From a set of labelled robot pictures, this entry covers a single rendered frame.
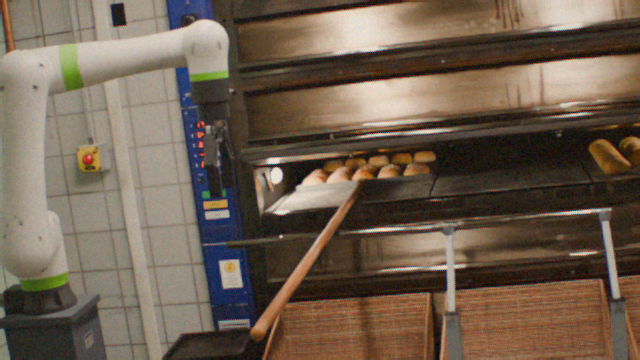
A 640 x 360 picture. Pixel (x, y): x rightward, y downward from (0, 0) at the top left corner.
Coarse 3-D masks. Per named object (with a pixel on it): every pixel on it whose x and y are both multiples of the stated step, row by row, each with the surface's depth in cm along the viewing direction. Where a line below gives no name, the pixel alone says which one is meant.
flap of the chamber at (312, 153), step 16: (496, 128) 295; (512, 128) 294; (528, 128) 293; (544, 128) 292; (560, 128) 291; (576, 128) 292; (592, 128) 296; (608, 128) 301; (352, 144) 304; (368, 144) 303; (384, 144) 302; (400, 144) 301; (416, 144) 302; (432, 144) 307; (448, 144) 312; (256, 160) 312; (272, 160) 317; (288, 160) 323; (304, 160) 327
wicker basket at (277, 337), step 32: (288, 320) 329; (320, 320) 327; (352, 320) 325; (384, 320) 322; (416, 320) 320; (288, 352) 328; (320, 352) 326; (352, 352) 324; (384, 352) 321; (416, 352) 319
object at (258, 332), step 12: (360, 192) 343; (348, 204) 315; (336, 216) 295; (324, 240) 266; (312, 252) 251; (300, 264) 238; (300, 276) 230; (288, 288) 218; (276, 300) 208; (288, 300) 215; (264, 312) 201; (276, 312) 202; (264, 324) 193; (252, 336) 189
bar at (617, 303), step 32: (416, 224) 283; (448, 224) 279; (480, 224) 278; (512, 224) 276; (608, 224) 269; (448, 256) 275; (608, 256) 263; (448, 288) 268; (448, 320) 262; (448, 352) 263
